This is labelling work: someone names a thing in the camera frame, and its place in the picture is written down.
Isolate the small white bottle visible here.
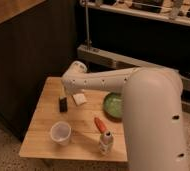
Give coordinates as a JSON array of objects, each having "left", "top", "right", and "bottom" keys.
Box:
[{"left": 99, "top": 131, "right": 113, "bottom": 155}]

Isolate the green bowl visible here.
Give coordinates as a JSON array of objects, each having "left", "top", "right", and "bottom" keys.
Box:
[{"left": 103, "top": 93, "right": 122, "bottom": 119}]

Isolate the orange carrot toy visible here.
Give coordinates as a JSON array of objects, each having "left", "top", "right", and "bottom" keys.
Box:
[{"left": 94, "top": 117, "right": 107, "bottom": 133}]

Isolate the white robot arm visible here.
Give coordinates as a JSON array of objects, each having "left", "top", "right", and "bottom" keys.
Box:
[{"left": 62, "top": 61, "right": 189, "bottom": 171}]

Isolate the metal shelf rack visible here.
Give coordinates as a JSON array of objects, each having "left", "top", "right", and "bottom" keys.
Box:
[{"left": 76, "top": 0, "right": 190, "bottom": 113}]

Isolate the dark wooden cabinet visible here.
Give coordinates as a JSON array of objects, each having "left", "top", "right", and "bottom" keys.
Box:
[{"left": 0, "top": 0, "right": 76, "bottom": 140}]

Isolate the wooden table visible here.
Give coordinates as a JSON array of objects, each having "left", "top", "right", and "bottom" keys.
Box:
[{"left": 19, "top": 77, "right": 127, "bottom": 162}]

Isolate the white sponge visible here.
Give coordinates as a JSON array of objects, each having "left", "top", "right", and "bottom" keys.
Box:
[{"left": 73, "top": 93, "right": 87, "bottom": 106}]

